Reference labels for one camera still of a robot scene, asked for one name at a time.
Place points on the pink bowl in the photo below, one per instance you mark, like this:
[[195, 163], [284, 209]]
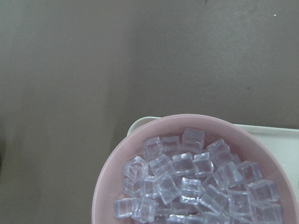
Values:
[[109, 183]]

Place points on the pile of clear ice cubes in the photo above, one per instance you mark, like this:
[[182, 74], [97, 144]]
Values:
[[181, 180]]

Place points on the cream plastic tray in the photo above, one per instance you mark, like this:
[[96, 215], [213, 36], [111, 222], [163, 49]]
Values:
[[283, 143]]

